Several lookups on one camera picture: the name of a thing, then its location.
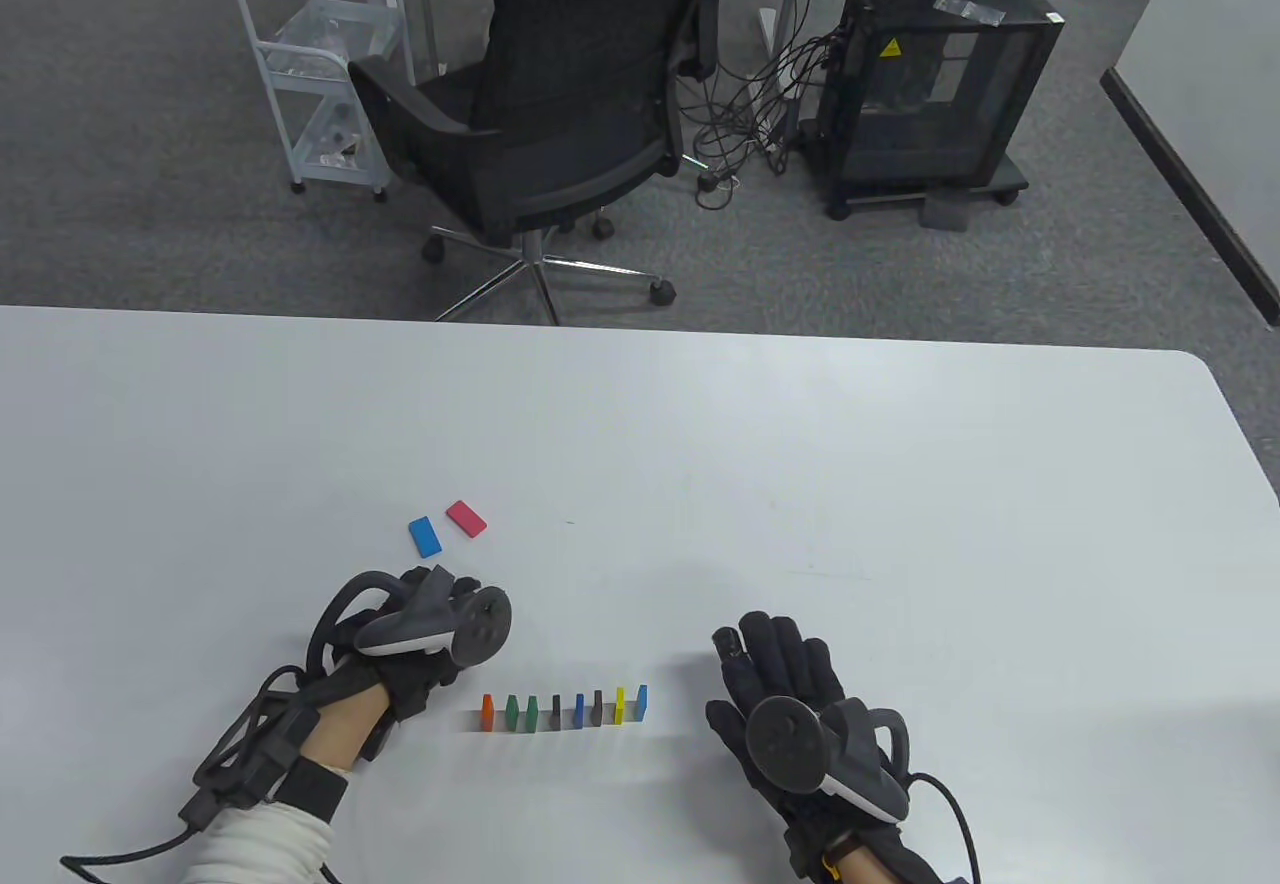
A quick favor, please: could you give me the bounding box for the person's right hand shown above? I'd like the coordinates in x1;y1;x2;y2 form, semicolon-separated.
705;611;914;875

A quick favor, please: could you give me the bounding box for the tangle of black cables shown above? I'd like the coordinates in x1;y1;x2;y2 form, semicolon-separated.
678;0;851;210

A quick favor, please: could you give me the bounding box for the black mesh office chair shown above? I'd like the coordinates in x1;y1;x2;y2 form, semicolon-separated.
347;0;747;327

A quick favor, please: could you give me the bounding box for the person's left hand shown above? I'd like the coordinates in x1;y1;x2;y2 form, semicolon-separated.
315;569;481;761

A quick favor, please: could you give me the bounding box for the grey hand tracker controller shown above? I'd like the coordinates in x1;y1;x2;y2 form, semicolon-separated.
310;569;513;670
745;692;912;822

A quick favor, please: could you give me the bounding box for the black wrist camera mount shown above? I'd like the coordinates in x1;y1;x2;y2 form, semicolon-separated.
180;664;353;830

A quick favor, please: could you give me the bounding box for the person's left forearm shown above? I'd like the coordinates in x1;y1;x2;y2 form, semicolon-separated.
190;684;391;884

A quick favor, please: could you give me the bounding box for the black computer cabinet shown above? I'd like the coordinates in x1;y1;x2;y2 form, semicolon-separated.
818;0;1066;221

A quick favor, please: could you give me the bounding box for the white wire trolley cart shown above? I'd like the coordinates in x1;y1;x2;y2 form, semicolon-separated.
232;0;417;203

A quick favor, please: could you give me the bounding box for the person's right forearm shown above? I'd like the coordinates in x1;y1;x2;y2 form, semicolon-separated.
825;824;976;884

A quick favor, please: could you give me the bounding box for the black cable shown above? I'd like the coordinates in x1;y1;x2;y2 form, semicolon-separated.
58;804;216;875
912;770;983;884

